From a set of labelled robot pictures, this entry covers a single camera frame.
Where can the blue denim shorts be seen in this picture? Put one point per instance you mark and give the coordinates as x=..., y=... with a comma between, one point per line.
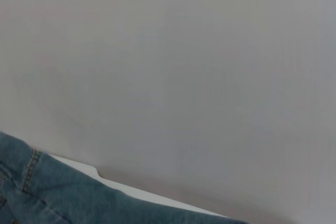
x=65, y=195

